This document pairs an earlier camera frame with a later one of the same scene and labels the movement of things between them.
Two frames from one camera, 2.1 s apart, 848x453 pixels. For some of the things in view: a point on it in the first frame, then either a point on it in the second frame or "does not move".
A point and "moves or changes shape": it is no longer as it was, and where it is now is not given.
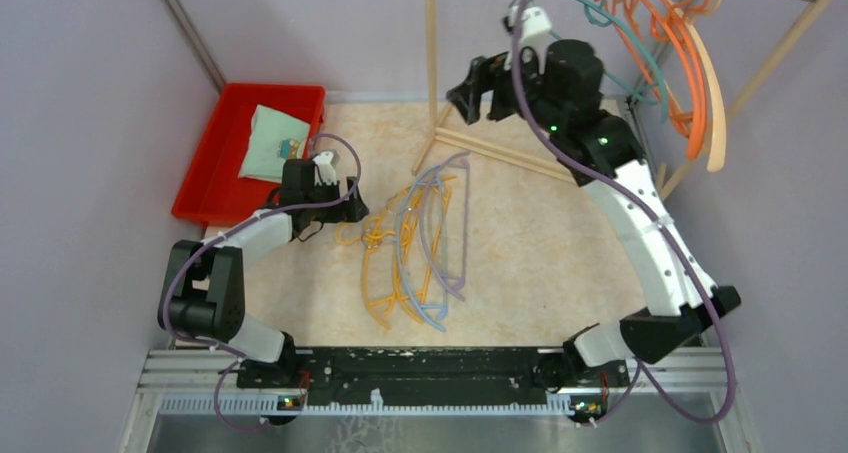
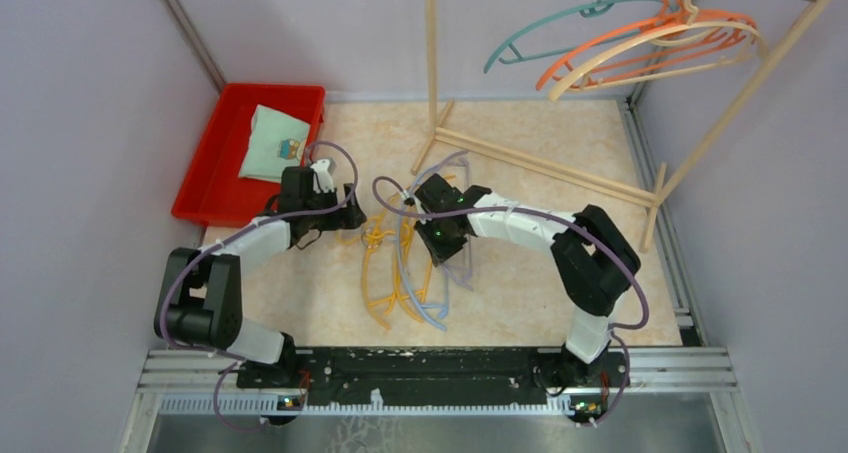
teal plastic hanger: [597, 10] moves or changes shape
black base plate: [432, 376] does not move
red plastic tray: [212, 192] does not move
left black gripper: [349, 210] does not move
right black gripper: [485, 74] to [439, 253]
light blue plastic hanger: [429, 178] does not move
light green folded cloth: [274, 138] does not move
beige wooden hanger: [702, 34] to [576, 80]
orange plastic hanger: [686, 26] to [664, 19]
